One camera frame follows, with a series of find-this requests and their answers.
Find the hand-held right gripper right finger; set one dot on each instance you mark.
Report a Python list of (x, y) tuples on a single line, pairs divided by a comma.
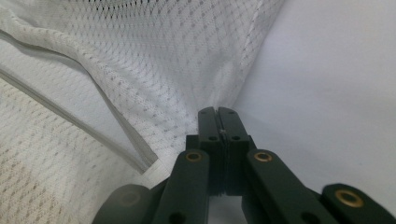
[(232, 133)]

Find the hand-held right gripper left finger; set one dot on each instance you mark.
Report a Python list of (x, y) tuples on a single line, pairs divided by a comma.
[(210, 133)]

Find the white mesh laundry bag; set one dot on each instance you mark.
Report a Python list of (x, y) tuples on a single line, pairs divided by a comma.
[(140, 62)]

